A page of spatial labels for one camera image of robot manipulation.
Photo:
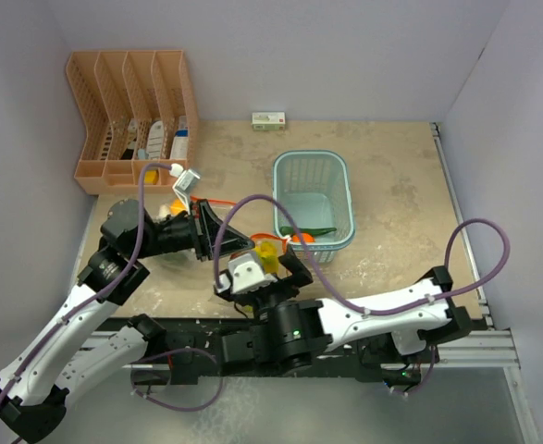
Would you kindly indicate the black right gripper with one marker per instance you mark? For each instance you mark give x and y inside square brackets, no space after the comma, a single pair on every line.
[300,274]

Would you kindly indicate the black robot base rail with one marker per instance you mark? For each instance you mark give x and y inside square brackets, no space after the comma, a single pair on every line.
[290,339]

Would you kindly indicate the light blue plastic basket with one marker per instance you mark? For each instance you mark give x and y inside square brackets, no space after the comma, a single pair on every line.
[314,187]

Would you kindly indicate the small orange tangerine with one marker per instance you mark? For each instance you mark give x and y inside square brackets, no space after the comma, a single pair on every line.
[304,237]

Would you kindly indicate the small green white box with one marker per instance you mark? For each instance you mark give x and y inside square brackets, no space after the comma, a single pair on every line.
[268,121]

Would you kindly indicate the white blue box in organizer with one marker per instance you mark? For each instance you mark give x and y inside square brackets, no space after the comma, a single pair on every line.
[180,143]

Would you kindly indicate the yellow block in organizer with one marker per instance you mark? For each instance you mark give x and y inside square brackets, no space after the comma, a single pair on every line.
[150,177]

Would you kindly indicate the white bottle in organizer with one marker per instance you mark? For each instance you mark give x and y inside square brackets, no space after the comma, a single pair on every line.
[155,140]

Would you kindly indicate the white garlic bulbs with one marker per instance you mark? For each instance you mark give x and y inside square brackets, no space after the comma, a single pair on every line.
[163,211]

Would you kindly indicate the clear zip bag orange zipper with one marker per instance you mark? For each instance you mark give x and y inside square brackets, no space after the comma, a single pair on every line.
[172,235]

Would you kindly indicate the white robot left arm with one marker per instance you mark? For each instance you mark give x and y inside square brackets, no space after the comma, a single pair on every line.
[39,387]

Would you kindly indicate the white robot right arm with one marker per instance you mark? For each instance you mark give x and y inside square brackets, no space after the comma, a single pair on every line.
[426,295]

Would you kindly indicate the green cucumber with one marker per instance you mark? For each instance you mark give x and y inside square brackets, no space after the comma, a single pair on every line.
[315,232]

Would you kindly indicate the yellow banana bunch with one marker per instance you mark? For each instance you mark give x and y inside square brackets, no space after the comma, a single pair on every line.
[269,252]

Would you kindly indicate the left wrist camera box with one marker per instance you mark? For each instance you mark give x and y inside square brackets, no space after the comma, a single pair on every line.
[186,180]

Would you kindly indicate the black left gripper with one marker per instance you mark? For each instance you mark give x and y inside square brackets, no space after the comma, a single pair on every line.
[204,227]

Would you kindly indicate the orange fruit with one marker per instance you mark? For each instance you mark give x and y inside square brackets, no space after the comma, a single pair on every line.
[177,207]

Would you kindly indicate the pink plastic file organizer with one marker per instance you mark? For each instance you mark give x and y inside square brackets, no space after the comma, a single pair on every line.
[120,94]

